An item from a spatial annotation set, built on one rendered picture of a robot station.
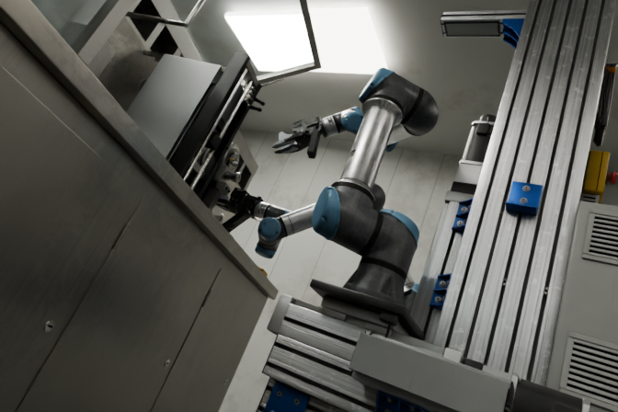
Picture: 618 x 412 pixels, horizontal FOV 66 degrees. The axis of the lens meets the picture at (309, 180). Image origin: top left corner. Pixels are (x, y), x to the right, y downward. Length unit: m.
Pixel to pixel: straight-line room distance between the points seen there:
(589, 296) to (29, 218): 1.10
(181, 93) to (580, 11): 1.30
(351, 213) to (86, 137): 0.58
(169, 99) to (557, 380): 1.34
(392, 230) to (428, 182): 3.24
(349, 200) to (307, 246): 3.30
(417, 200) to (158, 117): 3.02
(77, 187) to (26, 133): 0.15
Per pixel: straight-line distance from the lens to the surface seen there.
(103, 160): 0.95
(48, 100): 0.85
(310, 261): 4.32
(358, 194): 1.12
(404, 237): 1.14
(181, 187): 1.12
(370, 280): 1.10
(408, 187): 4.38
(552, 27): 1.74
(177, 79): 1.72
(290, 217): 1.61
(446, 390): 0.89
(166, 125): 1.61
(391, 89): 1.32
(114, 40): 1.78
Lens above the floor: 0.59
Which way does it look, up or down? 23 degrees up
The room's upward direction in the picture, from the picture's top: 24 degrees clockwise
